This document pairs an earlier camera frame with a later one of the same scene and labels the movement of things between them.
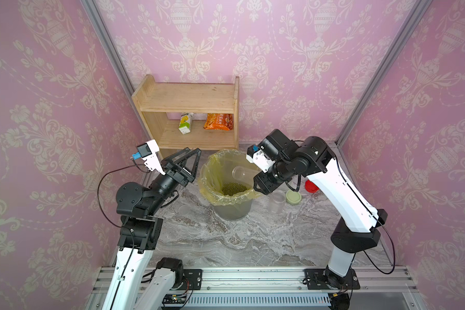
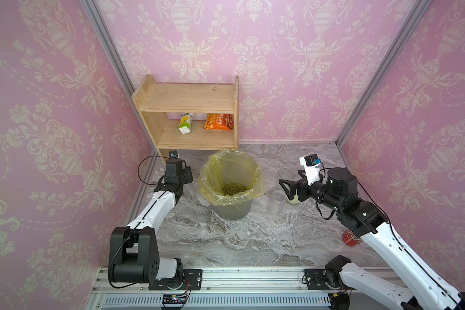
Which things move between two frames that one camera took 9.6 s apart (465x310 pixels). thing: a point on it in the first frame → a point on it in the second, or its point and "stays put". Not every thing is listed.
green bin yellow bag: [223, 166] stays put
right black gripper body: [276, 179] → [318, 192]
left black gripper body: [172, 177] stays put
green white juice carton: [185, 123] stays put
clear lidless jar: [241, 173] → [191, 189]
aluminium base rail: [380, 289] stays put
